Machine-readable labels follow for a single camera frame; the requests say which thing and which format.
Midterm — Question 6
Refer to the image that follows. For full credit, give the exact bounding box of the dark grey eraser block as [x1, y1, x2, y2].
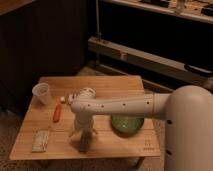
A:
[78, 131, 92, 153]

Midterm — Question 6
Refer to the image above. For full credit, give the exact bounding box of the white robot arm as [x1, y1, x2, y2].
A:
[71, 85, 213, 171]

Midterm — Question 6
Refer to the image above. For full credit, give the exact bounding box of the orange carrot toy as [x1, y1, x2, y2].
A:
[53, 104, 62, 123]

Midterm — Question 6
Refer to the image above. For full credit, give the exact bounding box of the white snack packet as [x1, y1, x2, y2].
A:
[67, 94, 78, 105]

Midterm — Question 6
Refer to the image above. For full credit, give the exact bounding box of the wooden table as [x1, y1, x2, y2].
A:
[10, 76, 160, 160]

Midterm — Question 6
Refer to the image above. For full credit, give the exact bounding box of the green bowl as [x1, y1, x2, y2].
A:
[111, 116, 144, 134]

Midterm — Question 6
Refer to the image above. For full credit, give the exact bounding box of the clear plastic cup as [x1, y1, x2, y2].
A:
[32, 83, 52, 105]

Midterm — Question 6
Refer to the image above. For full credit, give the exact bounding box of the metal pole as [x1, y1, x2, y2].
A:
[95, 0, 101, 41]

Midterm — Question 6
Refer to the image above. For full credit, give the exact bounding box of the grey metal shelf beam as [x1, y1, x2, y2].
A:
[88, 37, 213, 85]

